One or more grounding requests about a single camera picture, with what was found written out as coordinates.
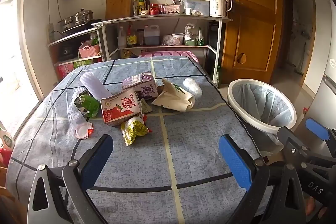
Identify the white plastic bottle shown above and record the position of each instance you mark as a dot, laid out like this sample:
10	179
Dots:
121	39

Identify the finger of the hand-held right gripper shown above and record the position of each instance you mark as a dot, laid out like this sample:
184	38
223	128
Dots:
316	129
294	145

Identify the green snack packet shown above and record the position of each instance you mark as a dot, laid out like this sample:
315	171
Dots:
89	106

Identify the small clear bottle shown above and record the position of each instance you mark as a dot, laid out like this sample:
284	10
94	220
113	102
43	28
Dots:
135	8

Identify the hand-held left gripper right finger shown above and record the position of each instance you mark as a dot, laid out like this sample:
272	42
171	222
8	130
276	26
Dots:
235	161

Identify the beige paper bag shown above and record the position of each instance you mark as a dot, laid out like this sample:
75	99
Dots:
173	98

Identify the white power strip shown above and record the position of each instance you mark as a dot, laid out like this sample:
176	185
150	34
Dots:
51	32

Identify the black induction cooktop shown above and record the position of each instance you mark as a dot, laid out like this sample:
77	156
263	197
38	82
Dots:
78	27

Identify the small tin can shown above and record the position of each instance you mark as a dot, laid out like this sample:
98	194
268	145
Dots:
144	13

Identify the person's right hand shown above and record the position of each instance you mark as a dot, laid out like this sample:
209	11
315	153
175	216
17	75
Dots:
312	209

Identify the pink utensil holder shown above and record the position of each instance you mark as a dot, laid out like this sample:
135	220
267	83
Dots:
170	9

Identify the olive foil wrapper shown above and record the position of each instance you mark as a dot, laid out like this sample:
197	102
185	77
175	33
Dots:
146	107

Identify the blue plaid tablecloth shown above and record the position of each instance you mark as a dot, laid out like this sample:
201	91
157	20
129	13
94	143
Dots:
183	150

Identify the white ribbed foam sleeve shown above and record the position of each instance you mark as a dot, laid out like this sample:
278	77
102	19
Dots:
94	86

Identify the white snack bag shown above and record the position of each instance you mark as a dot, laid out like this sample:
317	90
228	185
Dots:
191	32

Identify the white trash bin with liner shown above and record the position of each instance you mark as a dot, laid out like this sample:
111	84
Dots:
262	103

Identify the white ruffled foam net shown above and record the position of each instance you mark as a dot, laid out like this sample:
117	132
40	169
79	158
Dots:
74	100

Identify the green plastic bottle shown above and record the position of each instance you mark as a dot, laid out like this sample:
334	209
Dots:
216	77

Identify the wooden door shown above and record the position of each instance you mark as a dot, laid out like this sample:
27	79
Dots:
252	16

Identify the white metal shelving rack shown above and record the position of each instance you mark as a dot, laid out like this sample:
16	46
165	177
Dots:
162	17

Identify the white electric kettle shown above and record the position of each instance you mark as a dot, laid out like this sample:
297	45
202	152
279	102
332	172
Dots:
218	5

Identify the low side shelf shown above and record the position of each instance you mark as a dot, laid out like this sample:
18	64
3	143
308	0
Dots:
73	36

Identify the dark glass jar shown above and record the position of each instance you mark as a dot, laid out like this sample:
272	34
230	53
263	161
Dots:
140	37

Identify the red jar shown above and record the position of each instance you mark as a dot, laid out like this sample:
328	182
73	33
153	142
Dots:
154	9

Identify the black rice cooker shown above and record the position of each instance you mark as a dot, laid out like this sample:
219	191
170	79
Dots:
65	52

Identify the clear plastic storage box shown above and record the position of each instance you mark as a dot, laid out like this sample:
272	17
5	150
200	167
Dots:
197	6

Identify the small steel pot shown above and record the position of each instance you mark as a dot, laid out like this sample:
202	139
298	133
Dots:
66	21

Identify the white plastic tub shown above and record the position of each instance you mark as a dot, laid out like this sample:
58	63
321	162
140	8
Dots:
178	37

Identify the dark sauce bottle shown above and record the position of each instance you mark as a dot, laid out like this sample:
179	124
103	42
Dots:
147	3

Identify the yellow snack packet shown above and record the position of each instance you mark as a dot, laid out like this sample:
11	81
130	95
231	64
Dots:
134	129

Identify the pink plastic basket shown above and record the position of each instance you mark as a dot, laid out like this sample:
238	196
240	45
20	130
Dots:
89	51

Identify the dark liquid plastic jug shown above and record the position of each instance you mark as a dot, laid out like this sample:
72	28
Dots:
151	36

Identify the white green drink bottle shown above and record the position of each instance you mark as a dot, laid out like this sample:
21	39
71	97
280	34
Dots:
6	138

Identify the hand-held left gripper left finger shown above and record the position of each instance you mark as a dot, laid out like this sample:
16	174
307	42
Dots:
98	158

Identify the green plastic basket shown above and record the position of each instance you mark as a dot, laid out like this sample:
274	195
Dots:
190	42

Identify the pink-lidded storage box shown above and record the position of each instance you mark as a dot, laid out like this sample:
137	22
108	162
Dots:
170	54

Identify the clear plastic wrap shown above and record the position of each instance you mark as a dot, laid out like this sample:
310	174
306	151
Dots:
193	86

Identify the purple milk carton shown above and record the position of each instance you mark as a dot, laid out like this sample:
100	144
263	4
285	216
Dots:
144	87

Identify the red green cardboard box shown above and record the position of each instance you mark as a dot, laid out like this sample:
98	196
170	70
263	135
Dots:
76	65

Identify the clear plastic bag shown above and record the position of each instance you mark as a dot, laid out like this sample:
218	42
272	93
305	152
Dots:
168	40

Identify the yellow-label sauce bottle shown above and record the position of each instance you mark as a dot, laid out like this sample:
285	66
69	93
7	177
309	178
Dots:
131	37

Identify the wooden cutting board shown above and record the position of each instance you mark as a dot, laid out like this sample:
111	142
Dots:
119	2

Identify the grey refrigerator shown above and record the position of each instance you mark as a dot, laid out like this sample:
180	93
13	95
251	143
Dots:
326	87

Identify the steel steamer pot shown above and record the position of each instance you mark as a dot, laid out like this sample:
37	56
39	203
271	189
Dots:
84	16

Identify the upright green pouch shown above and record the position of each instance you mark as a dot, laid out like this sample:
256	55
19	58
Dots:
201	39

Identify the red strawberry milk carton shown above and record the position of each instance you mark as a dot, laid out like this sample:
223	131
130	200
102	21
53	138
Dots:
120	108

